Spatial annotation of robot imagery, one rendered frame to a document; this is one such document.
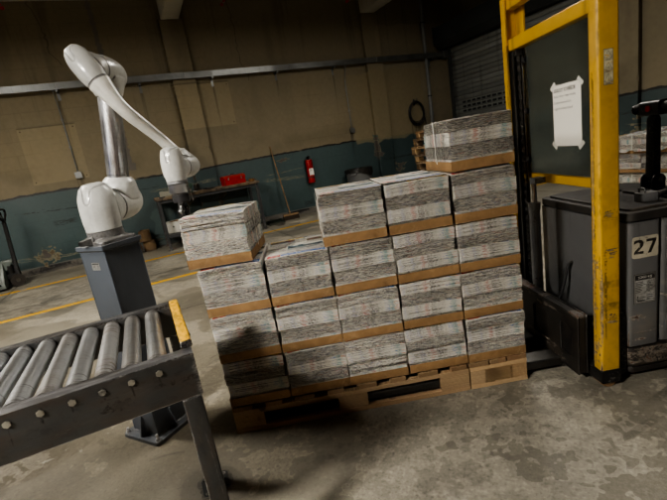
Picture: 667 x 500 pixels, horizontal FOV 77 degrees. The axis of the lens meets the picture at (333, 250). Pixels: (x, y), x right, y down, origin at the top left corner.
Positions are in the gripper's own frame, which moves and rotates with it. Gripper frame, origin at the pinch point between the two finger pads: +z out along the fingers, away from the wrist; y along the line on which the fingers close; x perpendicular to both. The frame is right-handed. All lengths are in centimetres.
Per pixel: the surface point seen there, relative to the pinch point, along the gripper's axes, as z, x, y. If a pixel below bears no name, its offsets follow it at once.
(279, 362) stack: 63, -32, -18
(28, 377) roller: 16, 23, -93
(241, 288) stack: 23.8, -22.0, -18.9
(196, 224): -7.3, -8.7, -18.4
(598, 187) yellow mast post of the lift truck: 3, -174, -36
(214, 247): 3.9, -14.3, -17.9
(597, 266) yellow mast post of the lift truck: 36, -174, -35
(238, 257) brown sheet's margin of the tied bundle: 9.8, -23.6, -19.2
